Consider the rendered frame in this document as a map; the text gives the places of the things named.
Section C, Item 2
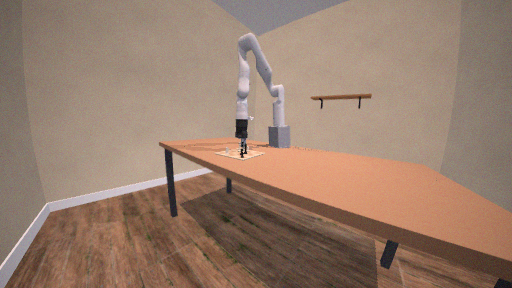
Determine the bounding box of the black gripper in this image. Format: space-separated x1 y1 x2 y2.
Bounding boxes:
235 111 254 148

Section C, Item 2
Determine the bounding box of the brown and cream chessboard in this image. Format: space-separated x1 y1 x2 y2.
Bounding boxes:
215 148 264 161

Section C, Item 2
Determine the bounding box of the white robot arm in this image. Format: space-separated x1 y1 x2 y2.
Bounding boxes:
237 33 285 127

